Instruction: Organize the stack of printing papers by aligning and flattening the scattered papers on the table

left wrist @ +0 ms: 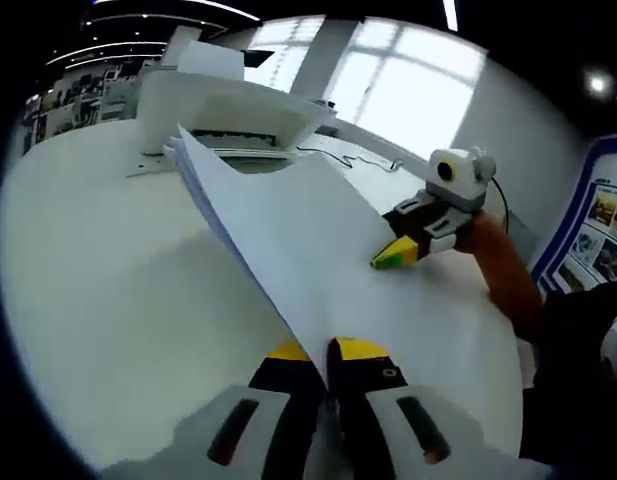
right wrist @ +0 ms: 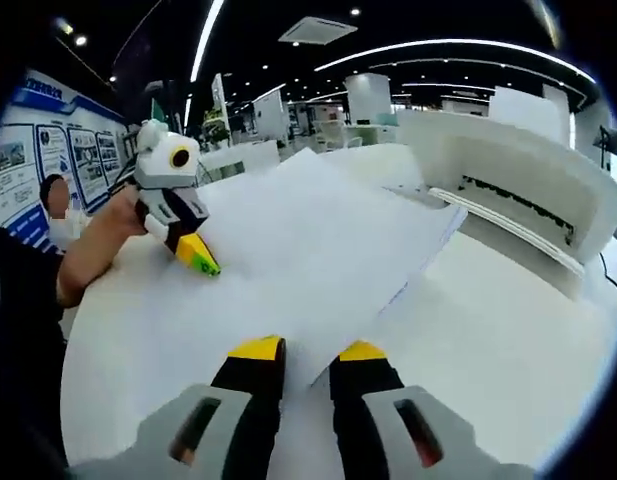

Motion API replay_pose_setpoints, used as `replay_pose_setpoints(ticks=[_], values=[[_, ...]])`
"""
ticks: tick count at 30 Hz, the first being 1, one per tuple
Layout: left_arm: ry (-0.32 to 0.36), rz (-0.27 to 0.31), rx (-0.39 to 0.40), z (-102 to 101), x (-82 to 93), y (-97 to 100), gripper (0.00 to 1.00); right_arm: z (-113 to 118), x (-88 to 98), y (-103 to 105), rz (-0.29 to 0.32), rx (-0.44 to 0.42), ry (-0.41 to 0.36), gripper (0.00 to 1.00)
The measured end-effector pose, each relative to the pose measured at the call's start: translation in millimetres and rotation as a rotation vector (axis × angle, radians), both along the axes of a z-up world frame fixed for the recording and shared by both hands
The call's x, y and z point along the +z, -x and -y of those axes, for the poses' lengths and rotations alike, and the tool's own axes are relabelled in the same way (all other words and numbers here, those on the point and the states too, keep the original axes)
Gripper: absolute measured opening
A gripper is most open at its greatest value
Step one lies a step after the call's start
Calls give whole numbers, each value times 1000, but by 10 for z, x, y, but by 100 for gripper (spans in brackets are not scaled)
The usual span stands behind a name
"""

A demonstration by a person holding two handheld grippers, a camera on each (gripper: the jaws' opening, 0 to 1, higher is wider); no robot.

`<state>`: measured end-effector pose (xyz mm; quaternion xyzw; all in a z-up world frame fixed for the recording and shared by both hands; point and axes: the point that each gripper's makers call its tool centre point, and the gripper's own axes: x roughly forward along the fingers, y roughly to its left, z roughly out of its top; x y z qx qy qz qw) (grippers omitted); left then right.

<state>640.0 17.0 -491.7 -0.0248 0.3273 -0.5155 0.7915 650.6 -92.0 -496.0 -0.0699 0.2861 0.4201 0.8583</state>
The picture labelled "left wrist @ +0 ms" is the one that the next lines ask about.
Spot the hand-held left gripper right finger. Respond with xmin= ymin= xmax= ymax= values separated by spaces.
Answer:
xmin=326 ymin=335 xmax=549 ymax=480

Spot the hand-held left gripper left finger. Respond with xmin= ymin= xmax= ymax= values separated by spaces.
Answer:
xmin=102 ymin=339 xmax=325 ymax=480

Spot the stack of white printing papers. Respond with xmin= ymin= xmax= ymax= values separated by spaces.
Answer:
xmin=162 ymin=124 xmax=523 ymax=446

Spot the person in dark shirt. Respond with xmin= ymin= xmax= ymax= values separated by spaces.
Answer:
xmin=530 ymin=132 xmax=617 ymax=296

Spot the person in dark clothing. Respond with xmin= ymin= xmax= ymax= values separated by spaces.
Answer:
xmin=517 ymin=282 xmax=617 ymax=480

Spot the white printer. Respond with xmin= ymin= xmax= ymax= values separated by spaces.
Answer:
xmin=126 ymin=39 xmax=337 ymax=179

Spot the thin black cable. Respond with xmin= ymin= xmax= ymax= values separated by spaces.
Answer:
xmin=490 ymin=174 xmax=512 ymax=236

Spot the black printer power cable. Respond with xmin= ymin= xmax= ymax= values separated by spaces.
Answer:
xmin=297 ymin=144 xmax=407 ymax=174

